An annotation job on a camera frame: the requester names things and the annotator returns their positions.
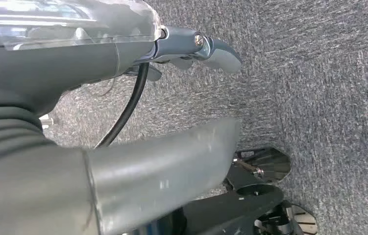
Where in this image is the black robot leg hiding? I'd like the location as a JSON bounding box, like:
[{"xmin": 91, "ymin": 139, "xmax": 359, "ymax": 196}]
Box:
[{"xmin": 138, "ymin": 147, "xmax": 319, "ymax": 235}]

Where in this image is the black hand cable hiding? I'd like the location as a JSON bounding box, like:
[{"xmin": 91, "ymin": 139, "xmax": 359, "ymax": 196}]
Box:
[{"xmin": 94, "ymin": 63, "xmax": 150, "ymax": 150}]

